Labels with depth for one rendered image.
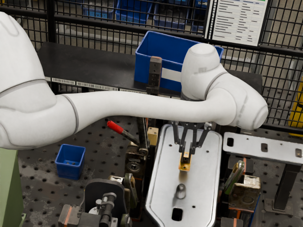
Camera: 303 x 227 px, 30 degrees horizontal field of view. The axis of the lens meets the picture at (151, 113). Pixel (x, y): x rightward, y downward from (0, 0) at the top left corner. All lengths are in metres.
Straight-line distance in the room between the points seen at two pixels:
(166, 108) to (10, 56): 0.41
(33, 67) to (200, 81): 0.51
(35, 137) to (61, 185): 0.99
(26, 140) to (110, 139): 1.18
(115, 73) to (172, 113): 0.81
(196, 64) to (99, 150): 0.90
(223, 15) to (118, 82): 0.47
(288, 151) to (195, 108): 0.68
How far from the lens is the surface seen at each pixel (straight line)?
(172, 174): 1.87
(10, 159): 1.88
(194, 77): 1.58
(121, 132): 1.82
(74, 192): 2.20
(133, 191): 1.75
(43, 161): 2.32
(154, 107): 1.41
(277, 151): 2.03
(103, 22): 2.26
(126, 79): 2.17
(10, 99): 1.25
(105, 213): 1.51
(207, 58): 1.56
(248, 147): 2.01
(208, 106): 1.46
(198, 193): 1.83
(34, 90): 1.25
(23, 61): 1.27
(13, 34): 1.30
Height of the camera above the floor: 2.38
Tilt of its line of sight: 42 degrees down
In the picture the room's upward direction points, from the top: 6 degrees clockwise
